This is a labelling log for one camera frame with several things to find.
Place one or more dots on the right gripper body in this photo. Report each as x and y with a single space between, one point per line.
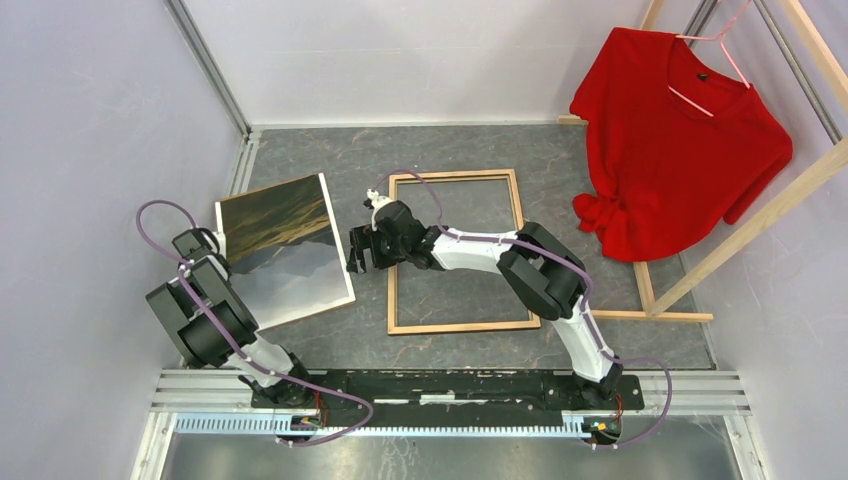
385 253

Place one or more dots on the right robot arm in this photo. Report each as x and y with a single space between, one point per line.
545 276

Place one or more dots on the wooden clothes rack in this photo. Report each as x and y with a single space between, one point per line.
813 177

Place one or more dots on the red t-shirt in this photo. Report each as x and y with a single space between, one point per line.
673 147

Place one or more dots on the white slotted cable duct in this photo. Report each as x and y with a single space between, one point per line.
293 426

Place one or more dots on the glossy photo print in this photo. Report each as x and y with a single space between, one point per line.
284 249

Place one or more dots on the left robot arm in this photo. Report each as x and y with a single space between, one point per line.
212 327

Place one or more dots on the pink clothes hanger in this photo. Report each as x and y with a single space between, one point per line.
719 60

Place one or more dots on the black wooden picture frame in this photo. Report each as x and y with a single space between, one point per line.
470 251

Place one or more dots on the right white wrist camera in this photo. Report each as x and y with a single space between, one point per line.
375 200

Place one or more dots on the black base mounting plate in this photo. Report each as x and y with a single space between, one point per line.
452 398

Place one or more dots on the aluminium rail frame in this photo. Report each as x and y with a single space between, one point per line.
665 392

